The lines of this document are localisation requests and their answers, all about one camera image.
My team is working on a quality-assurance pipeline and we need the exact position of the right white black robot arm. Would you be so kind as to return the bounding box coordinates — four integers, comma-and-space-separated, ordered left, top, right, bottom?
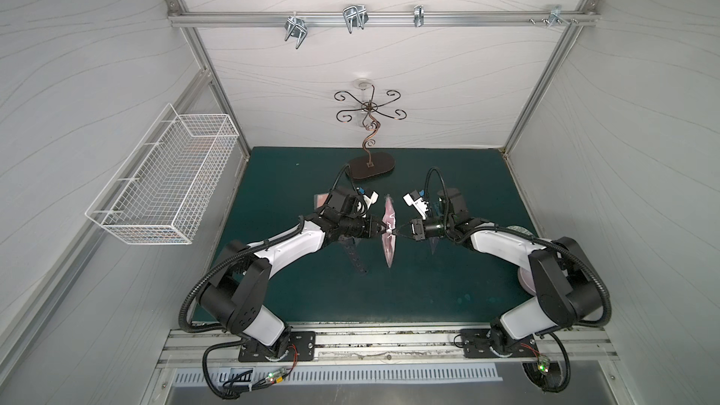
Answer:
403, 189, 612, 357

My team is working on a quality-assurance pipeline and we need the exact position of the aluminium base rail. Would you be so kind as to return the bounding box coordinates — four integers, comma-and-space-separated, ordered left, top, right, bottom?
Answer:
156, 322, 620, 368

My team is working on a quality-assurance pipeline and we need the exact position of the brown metal hook stand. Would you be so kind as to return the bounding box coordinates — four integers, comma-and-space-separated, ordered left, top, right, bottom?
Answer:
334, 78, 408, 181

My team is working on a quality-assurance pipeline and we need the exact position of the pink package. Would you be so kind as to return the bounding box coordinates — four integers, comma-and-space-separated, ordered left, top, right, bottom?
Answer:
382, 195, 397, 268

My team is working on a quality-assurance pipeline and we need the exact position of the aluminium cross rail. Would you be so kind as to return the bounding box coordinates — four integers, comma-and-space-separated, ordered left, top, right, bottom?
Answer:
168, 9, 601, 28

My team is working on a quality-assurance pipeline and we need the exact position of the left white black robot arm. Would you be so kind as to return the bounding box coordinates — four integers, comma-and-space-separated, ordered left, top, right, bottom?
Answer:
193, 187, 388, 358

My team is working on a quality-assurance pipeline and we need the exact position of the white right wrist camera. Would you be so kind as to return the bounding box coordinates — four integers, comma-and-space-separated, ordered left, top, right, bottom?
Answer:
403, 190, 429, 219

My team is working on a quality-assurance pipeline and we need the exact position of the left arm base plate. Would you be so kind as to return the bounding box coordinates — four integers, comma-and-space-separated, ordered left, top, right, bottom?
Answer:
238, 330, 317, 363

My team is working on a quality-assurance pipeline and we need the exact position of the pink ruler set plastic bag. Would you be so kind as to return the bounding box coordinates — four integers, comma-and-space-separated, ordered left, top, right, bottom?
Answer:
314, 193, 330, 208

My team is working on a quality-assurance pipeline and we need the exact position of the white wire basket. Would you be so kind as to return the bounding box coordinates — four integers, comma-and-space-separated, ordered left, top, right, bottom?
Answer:
84, 104, 239, 246

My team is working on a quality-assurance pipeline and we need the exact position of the right black corrugated cable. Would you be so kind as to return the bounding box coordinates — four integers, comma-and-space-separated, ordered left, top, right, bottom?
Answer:
423, 165, 613, 395

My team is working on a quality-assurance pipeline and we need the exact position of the green patterned plate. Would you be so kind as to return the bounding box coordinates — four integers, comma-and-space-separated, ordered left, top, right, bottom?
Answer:
507, 226, 534, 236

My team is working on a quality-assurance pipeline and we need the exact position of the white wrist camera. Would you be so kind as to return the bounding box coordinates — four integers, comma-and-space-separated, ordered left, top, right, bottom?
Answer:
403, 190, 429, 219
357, 187, 379, 208

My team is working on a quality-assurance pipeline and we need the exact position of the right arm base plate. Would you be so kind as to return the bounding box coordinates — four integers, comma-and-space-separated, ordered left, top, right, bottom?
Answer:
452, 328, 539, 359

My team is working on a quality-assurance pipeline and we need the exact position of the lilac bowl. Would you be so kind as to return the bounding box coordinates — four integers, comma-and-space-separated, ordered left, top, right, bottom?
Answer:
517, 267, 536, 296

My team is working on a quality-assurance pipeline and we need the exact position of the metal clamp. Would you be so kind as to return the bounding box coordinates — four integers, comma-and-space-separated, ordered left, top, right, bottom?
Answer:
342, 5, 369, 34
414, 5, 425, 28
528, 5, 579, 28
284, 16, 308, 50

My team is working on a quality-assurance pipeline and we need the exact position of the black corrugated cable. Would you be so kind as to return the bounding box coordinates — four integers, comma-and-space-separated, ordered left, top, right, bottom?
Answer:
178, 164, 361, 401
423, 165, 613, 395

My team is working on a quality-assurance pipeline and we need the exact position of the left black corrugated cable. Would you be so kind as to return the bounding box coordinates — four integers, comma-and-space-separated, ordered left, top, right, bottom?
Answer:
178, 164, 361, 401

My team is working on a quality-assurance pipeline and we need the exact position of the white vent strip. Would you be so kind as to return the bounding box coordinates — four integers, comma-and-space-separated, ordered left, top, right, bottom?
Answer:
172, 363, 504, 387

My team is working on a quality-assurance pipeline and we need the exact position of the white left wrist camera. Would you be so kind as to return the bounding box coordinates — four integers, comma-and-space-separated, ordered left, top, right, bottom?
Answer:
357, 187, 379, 208

